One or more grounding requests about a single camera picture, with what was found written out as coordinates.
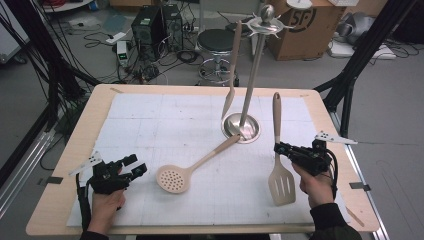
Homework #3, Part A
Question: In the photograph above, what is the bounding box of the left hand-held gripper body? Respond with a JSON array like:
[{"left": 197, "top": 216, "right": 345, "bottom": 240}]
[{"left": 68, "top": 149, "right": 133, "bottom": 195}]

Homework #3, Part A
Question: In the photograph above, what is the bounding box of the left hand-held gripper cable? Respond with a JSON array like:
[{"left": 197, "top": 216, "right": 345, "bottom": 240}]
[{"left": 75, "top": 173, "right": 93, "bottom": 231}]

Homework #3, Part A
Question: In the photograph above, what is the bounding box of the aluminium rail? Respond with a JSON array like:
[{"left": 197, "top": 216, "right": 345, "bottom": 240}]
[
  {"left": 0, "top": 128, "right": 56, "bottom": 218},
  {"left": 329, "top": 111, "right": 391, "bottom": 240}
]

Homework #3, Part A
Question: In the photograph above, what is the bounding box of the grey bag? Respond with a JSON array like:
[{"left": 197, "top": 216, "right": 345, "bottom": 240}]
[{"left": 336, "top": 12, "right": 376, "bottom": 46}]

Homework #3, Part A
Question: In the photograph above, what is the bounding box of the small white power strip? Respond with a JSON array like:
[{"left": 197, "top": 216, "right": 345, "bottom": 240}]
[{"left": 105, "top": 31, "right": 128, "bottom": 45}]

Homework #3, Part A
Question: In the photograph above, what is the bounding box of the cardboard box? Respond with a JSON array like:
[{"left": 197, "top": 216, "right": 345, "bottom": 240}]
[{"left": 266, "top": 0, "right": 348, "bottom": 62}]

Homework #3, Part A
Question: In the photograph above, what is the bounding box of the long white power strip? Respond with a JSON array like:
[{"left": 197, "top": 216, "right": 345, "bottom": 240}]
[{"left": 328, "top": 39, "right": 398, "bottom": 61}]

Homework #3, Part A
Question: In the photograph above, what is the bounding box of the white bench power supply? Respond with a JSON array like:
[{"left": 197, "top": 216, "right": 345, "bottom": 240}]
[{"left": 115, "top": 40, "right": 130, "bottom": 68}]

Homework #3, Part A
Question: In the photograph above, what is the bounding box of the large black computer tower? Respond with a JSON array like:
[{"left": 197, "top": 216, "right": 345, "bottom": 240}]
[{"left": 130, "top": 5, "right": 168, "bottom": 63}]

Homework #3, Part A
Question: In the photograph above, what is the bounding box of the black round stool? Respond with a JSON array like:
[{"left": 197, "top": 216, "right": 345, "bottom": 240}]
[{"left": 196, "top": 28, "right": 241, "bottom": 87}]

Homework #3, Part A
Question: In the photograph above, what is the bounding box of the person's left hand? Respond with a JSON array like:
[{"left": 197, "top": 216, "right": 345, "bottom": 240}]
[{"left": 87, "top": 189, "right": 127, "bottom": 234}]

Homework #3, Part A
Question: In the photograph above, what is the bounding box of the white round disc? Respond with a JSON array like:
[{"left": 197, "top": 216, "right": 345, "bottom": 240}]
[{"left": 286, "top": 0, "right": 313, "bottom": 10}]

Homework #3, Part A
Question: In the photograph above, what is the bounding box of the person's right hand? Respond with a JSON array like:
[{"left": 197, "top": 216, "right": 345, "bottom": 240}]
[{"left": 292, "top": 163, "right": 335, "bottom": 209}]

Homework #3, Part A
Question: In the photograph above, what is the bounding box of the steel utensil rack stand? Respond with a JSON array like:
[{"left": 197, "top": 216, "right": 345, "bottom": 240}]
[{"left": 221, "top": 4, "right": 294, "bottom": 145}]

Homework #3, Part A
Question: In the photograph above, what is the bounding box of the black tape piece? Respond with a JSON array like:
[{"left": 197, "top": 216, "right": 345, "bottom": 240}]
[
  {"left": 349, "top": 182, "right": 372, "bottom": 192},
  {"left": 37, "top": 176, "right": 64, "bottom": 187}
]

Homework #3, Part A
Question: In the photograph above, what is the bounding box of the beige perforated skimmer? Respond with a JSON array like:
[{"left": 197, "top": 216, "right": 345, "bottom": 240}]
[{"left": 155, "top": 133, "right": 242, "bottom": 195}]

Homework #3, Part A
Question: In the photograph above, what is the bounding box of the beige solid spatula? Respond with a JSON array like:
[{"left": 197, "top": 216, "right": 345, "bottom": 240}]
[{"left": 220, "top": 19, "right": 243, "bottom": 120}]

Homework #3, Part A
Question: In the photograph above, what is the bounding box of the black metal frame stand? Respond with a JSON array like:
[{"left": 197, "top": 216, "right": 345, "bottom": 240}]
[
  {"left": 313, "top": 0, "right": 419, "bottom": 146},
  {"left": 0, "top": 0, "right": 101, "bottom": 131}
]

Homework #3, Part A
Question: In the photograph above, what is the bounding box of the white grid mat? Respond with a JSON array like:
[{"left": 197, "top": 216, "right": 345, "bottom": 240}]
[{"left": 66, "top": 92, "right": 352, "bottom": 228}]

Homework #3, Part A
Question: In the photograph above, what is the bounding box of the brown tape strip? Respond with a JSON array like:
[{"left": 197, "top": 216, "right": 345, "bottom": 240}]
[{"left": 344, "top": 206, "right": 365, "bottom": 228}]

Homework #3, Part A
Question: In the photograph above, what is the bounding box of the right hand-held gripper cable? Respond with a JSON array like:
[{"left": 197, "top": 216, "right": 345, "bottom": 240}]
[{"left": 326, "top": 149, "right": 339, "bottom": 201}]

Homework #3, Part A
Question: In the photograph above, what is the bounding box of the beige slotted spatula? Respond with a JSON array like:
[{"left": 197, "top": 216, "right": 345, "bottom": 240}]
[{"left": 267, "top": 92, "right": 297, "bottom": 207}]

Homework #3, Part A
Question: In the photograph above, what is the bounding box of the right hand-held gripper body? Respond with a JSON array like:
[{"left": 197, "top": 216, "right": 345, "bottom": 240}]
[{"left": 289, "top": 130, "right": 358, "bottom": 177}]

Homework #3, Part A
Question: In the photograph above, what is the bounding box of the hand-held gripper cable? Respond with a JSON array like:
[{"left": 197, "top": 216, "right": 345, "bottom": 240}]
[
  {"left": 326, "top": 149, "right": 339, "bottom": 201},
  {"left": 75, "top": 173, "right": 93, "bottom": 231}
]

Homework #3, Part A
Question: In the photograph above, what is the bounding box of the slim black computer tower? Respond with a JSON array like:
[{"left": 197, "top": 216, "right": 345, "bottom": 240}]
[{"left": 161, "top": 3, "right": 184, "bottom": 51}]

